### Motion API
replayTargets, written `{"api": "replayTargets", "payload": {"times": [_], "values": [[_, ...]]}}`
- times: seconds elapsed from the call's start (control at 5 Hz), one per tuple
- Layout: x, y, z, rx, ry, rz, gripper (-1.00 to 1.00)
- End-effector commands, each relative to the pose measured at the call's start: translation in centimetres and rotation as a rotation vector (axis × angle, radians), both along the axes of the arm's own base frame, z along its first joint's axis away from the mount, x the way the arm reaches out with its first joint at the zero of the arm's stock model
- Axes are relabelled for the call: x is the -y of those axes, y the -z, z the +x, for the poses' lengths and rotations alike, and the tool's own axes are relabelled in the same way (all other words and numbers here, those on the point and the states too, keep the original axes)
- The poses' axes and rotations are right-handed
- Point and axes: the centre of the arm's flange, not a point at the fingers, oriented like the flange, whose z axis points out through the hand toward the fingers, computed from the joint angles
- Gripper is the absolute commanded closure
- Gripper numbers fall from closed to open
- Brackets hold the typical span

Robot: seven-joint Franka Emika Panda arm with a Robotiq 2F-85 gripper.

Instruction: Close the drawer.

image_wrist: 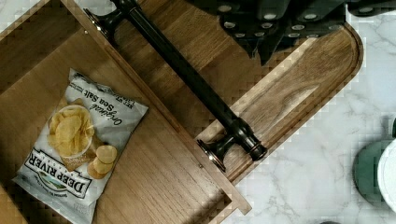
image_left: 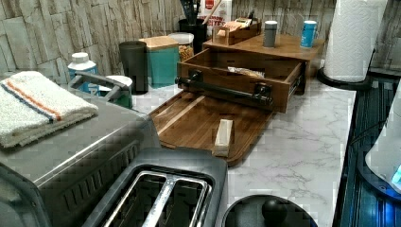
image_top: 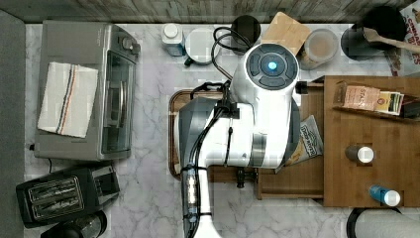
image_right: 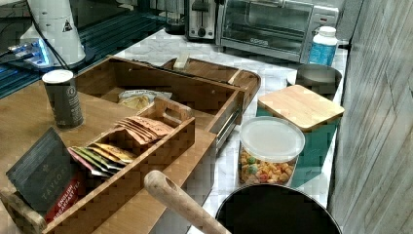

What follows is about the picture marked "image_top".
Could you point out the wooden drawer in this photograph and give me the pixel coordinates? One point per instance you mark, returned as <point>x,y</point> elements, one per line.
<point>302,180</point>

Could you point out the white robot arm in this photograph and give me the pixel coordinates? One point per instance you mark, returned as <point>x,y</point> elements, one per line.
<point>254,124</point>

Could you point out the wooden serving tray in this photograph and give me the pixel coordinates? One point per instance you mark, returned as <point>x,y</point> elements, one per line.
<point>215,173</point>

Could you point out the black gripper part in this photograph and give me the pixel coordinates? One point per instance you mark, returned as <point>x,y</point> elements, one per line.
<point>242,175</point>

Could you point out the white lid mug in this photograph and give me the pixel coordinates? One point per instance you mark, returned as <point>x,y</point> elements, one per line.
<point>198,46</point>

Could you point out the dark grey cup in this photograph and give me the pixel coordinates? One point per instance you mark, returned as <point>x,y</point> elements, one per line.
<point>247,26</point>

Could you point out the chips bag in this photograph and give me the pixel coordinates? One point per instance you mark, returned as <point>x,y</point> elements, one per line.
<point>310,144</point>

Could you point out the teal box wooden lid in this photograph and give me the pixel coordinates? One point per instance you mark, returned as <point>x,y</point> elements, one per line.
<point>286,31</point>

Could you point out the silver toaster oven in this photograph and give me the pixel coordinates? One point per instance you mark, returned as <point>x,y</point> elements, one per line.
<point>114,53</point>

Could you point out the clear lidded jar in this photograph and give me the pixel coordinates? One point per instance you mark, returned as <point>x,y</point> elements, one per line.
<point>320,47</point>

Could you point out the striped white dish towel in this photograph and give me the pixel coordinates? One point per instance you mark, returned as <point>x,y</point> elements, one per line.
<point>68,99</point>

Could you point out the tea bag packets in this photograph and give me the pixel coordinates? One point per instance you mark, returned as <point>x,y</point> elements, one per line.
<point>368,98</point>

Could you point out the black coffee grinder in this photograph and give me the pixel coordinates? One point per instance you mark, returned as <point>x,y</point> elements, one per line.
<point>89,226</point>

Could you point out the silver shaker white cap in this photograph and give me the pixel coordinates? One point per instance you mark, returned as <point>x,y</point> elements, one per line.
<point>360,154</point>

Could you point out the black two-slot toaster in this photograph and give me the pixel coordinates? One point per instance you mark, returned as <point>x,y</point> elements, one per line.
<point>66,194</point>

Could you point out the wooden spoon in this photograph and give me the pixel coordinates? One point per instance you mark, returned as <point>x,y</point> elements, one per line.
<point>373,36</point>

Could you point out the wooden cabinet organizer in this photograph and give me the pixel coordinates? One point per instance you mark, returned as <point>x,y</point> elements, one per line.
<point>395,144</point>

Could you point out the paper towel roll holder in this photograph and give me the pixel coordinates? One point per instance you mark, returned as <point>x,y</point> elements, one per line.
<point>381,223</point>

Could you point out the blue bottle white cap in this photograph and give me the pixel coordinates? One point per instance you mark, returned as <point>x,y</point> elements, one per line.
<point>384,195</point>

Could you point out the black utensil holder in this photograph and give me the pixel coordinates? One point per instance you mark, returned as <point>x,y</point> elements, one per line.
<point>386,20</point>

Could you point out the cereal box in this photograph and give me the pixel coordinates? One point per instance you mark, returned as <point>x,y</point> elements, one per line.
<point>401,61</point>

